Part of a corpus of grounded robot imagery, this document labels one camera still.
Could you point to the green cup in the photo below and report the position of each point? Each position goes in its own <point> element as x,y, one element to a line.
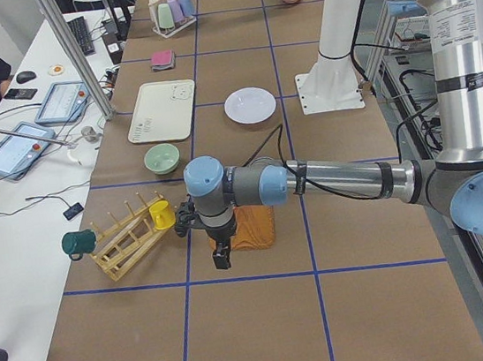
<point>165,20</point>

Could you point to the cream bear tray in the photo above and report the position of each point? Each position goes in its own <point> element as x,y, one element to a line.
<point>163,112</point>

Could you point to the black computer mouse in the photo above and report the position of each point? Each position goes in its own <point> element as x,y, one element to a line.
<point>25,76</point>

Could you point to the yellow mug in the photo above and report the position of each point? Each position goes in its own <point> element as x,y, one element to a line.
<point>162,215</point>

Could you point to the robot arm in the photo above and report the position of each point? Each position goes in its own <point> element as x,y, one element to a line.
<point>452,184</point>

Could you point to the purple cup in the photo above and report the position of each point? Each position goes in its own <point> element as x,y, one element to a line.
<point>176,11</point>

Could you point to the wooden cutting board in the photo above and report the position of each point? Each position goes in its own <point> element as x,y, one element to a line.
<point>255,228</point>

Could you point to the wooden mug rack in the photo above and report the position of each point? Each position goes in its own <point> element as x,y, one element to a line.
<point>121,246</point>

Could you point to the blue cup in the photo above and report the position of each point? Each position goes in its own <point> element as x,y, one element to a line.
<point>187,8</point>

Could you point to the teach pendant near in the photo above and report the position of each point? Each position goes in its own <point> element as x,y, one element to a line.
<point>17,154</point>

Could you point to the white cup rack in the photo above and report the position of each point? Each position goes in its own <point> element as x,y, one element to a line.
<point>152,7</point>

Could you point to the pink sponge cloth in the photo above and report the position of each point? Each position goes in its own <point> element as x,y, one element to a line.
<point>162,59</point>

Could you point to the aluminium frame post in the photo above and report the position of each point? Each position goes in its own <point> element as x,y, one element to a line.
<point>63,33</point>

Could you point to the metal rod tool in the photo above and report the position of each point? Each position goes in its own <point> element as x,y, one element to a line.
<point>70,144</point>

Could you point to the black smartphone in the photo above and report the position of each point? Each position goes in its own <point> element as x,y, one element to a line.
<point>20,94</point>

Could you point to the green bowl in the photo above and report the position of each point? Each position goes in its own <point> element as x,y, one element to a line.
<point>162,159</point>

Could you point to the dark green mug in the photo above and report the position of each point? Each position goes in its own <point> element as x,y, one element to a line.
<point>76,244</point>

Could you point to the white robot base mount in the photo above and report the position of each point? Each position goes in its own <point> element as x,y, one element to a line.
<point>331,84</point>

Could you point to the white plate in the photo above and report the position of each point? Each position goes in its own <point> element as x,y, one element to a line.
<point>250,105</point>

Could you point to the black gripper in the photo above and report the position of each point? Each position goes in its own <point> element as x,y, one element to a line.
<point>218,235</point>

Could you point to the teach pendant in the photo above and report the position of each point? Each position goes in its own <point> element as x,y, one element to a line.
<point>63,103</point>
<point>17,154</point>

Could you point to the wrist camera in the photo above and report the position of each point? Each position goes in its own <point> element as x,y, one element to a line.
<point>187,218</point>

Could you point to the teach pendant far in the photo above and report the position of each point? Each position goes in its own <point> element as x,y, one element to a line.
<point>63,103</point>

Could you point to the black keyboard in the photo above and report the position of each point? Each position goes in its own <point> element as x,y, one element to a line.
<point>82,36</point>

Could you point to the small black device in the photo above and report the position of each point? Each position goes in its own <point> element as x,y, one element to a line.
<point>72,211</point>

